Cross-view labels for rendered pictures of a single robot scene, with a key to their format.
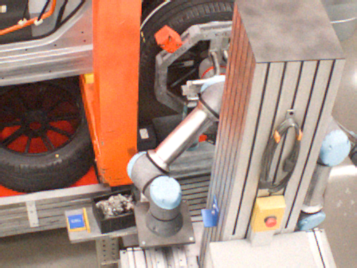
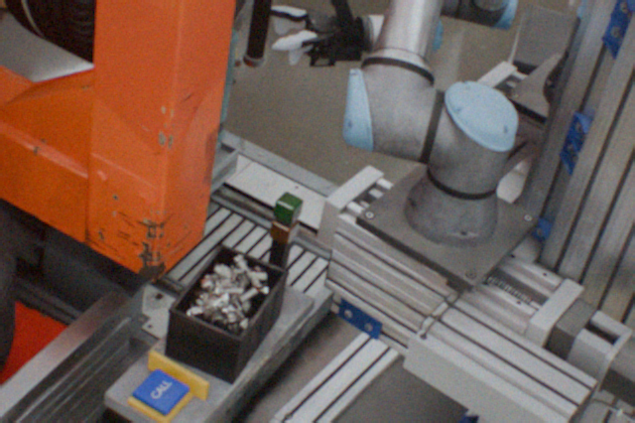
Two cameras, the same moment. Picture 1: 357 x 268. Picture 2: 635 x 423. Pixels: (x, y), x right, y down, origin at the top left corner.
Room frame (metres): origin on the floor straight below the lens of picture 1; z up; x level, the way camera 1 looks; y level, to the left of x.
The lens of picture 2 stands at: (0.85, 1.32, 2.02)
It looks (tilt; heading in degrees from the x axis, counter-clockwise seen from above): 39 degrees down; 311
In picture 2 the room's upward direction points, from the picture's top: 12 degrees clockwise
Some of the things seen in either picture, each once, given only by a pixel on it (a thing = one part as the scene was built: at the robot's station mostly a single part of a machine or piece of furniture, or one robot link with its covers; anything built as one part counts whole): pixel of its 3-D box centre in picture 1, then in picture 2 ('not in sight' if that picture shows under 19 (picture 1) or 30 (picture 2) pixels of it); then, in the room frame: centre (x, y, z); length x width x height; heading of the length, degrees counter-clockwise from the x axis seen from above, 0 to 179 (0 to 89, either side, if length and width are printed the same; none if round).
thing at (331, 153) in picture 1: (316, 177); not in sight; (1.66, -0.51, 1.19); 0.15 x 0.12 x 0.55; 27
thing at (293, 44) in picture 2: not in sight; (293, 51); (2.18, -0.06, 0.81); 0.09 x 0.03 x 0.06; 92
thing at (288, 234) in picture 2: not in sight; (284, 228); (1.97, 0.10, 0.59); 0.04 x 0.04 x 0.04; 18
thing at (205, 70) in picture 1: (217, 81); not in sight; (2.46, -0.14, 0.85); 0.21 x 0.14 x 0.14; 18
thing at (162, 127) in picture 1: (195, 120); not in sight; (2.69, -0.07, 0.32); 0.40 x 0.30 x 0.28; 108
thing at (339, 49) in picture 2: (221, 134); (334, 38); (2.18, -0.17, 0.80); 0.12 x 0.08 x 0.09; 63
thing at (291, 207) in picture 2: not in sight; (288, 208); (1.97, 0.10, 0.64); 0.04 x 0.04 x 0.04; 18
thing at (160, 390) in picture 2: (76, 222); (161, 393); (1.86, 0.45, 0.47); 0.07 x 0.07 x 0.02; 18
